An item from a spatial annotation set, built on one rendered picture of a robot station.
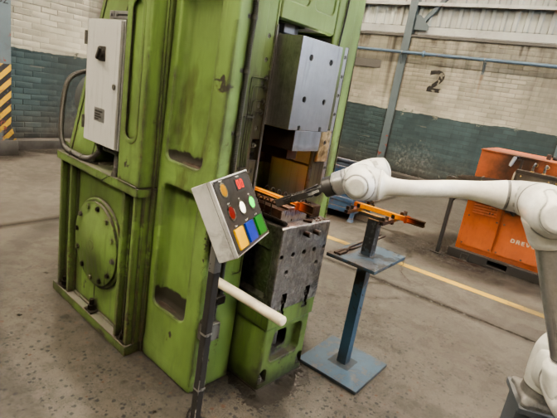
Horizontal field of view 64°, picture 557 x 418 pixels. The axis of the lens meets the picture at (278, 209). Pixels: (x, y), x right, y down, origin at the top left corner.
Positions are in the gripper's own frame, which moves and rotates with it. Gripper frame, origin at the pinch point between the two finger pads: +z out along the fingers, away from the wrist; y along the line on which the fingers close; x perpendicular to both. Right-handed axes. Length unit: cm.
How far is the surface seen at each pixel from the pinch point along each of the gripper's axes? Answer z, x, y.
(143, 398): 102, -71, 0
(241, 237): 12.6, -5.9, -20.7
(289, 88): -8, 43, 32
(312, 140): -7, 19, 48
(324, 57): -25, 52, 46
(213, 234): 19.2, -1.1, -26.9
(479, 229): -81, -132, 359
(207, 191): 15.5, 13.6, -26.9
